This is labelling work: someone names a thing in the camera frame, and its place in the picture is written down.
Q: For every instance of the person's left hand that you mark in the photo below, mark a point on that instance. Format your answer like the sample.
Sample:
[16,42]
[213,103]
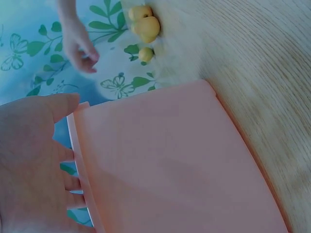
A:
[26,157]

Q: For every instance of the person's right hand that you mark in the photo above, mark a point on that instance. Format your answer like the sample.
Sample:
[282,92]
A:
[76,41]

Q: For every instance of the person's right fingers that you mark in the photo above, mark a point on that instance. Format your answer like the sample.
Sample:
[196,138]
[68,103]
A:
[90,61]

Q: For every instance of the person's left thumb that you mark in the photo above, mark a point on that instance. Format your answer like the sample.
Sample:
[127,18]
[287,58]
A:
[65,105]

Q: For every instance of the pink plastic cutting board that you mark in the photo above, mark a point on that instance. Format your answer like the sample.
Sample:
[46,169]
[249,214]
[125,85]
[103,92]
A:
[170,157]

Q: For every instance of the person's right forearm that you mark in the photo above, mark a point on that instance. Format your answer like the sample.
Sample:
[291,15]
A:
[66,9]

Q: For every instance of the small yellow round fruit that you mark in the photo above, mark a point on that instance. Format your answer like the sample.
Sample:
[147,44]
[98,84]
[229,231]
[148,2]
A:
[145,54]

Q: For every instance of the clear plastic bag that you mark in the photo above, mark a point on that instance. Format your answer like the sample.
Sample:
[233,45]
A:
[175,58]

